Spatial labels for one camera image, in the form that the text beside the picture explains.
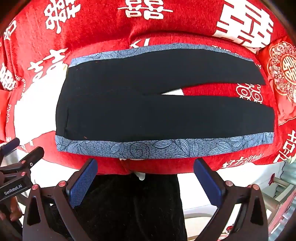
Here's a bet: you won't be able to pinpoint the person's left hand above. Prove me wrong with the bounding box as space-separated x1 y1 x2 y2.
0 196 23 221

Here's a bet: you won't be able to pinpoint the black pants with grey trim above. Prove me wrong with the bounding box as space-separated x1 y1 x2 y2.
55 44 275 159

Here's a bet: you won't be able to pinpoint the metal chair frame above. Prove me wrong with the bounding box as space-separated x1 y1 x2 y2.
262 162 295 240

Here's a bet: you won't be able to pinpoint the red embroidered gold pillow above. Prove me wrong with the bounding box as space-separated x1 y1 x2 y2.
256 36 295 125

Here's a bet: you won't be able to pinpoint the red plush blanket white characters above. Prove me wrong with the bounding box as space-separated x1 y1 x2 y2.
1 1 295 174

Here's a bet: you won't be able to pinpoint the person's black trousers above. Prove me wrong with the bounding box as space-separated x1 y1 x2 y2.
74 173 187 240

